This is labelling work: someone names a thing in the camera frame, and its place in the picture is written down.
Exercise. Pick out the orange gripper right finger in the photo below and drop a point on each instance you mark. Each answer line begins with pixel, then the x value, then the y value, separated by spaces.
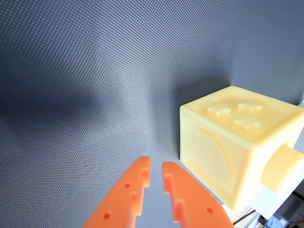
pixel 194 204

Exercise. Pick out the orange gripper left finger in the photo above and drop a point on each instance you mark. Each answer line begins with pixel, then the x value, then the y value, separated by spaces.
pixel 118 204

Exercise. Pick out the yellow block with stars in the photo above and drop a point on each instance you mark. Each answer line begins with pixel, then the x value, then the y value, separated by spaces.
pixel 218 154

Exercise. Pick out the dark labelled device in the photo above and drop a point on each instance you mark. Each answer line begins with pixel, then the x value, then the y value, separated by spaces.
pixel 276 222

